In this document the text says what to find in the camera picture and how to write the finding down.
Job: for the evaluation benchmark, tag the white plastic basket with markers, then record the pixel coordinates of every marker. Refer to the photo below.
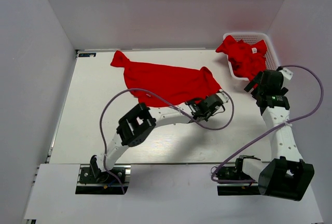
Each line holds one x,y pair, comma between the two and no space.
252,38

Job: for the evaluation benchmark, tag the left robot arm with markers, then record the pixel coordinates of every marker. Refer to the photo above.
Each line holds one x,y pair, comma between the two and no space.
136,125

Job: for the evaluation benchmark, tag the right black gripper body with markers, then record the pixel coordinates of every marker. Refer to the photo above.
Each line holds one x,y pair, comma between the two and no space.
258,90

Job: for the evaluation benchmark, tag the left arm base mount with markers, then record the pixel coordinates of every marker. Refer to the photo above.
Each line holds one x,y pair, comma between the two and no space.
106,184

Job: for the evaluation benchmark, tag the red t shirts pile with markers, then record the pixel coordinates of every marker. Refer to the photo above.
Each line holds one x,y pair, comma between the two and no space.
246,60

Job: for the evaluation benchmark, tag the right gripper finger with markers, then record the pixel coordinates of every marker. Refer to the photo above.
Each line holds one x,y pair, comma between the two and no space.
251,87
257,79

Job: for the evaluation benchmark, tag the blue table label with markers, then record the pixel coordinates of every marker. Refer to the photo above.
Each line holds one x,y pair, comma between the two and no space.
86,55

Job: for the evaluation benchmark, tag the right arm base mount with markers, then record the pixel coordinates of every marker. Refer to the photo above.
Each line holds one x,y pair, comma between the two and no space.
235,183

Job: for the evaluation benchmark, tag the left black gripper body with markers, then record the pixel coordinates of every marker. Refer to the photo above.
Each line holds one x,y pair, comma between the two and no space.
208,114

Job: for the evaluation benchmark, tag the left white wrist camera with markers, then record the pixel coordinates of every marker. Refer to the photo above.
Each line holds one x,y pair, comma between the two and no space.
224,96

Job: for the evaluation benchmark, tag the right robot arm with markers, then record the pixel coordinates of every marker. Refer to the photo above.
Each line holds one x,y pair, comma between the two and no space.
286,176

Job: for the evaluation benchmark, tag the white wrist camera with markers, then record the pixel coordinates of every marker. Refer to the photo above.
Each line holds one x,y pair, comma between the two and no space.
287,74
224,96

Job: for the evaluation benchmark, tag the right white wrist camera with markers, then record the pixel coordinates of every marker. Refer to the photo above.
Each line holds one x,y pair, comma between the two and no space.
287,74

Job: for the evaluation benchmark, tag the red t shirt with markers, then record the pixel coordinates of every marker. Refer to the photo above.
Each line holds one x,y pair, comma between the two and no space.
174,84

